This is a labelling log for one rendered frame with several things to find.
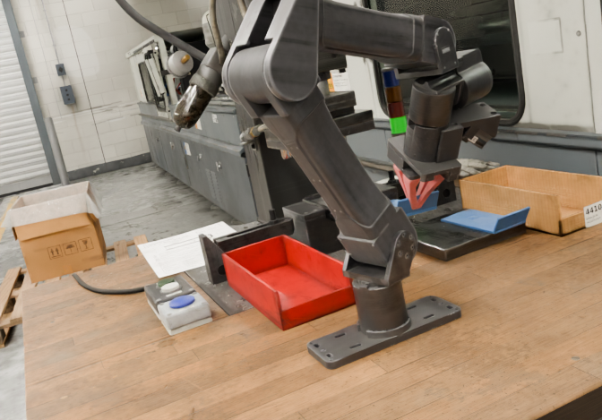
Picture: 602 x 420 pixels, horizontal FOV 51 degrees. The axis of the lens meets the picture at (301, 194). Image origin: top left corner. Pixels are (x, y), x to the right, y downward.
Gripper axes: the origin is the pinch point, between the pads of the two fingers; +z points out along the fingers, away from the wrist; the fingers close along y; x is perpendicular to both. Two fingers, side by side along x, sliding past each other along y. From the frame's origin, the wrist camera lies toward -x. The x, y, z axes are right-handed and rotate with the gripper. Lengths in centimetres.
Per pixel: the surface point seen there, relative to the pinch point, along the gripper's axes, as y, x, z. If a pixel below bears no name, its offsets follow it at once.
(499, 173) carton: 18.0, -32.0, 13.7
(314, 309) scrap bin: -6.7, 19.2, 9.0
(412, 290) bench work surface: -8.3, 4.1, 9.2
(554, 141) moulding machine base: 30, -58, 19
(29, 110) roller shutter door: 852, 92, 400
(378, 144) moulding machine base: 111, -59, 66
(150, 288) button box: 17.4, 38.9, 19.9
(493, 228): -0.3, -16.1, 9.4
